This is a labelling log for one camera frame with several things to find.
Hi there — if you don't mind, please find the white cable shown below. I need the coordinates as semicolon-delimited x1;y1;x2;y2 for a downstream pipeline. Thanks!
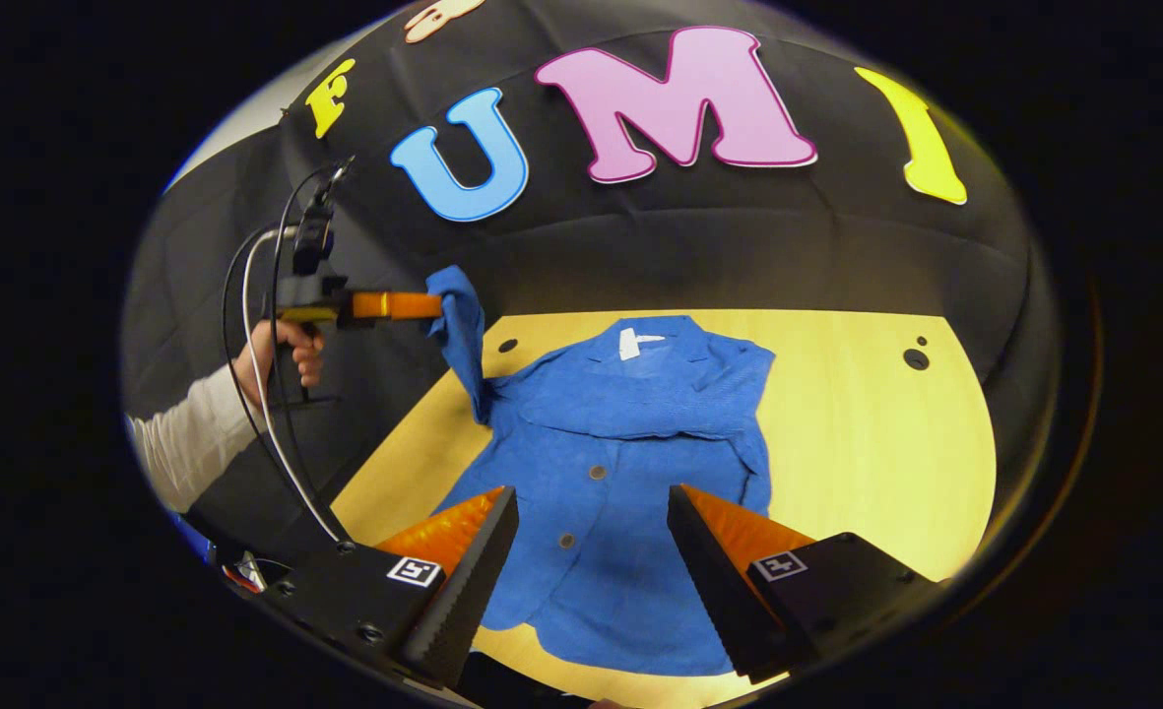
240;225;348;545

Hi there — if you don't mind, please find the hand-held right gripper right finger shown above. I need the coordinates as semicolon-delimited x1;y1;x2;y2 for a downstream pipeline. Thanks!
667;483;942;686

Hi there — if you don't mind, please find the blue button jacket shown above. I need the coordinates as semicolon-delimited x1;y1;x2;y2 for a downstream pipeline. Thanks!
426;264;777;678

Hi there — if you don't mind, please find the black backdrop cloth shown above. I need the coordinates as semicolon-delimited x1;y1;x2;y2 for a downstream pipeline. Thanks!
120;0;1065;582

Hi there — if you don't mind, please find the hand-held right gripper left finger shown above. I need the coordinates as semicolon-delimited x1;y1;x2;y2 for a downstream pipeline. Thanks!
266;484;521;690

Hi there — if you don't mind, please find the black cable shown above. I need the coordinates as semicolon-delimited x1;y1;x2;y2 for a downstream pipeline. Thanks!
220;165;357;545

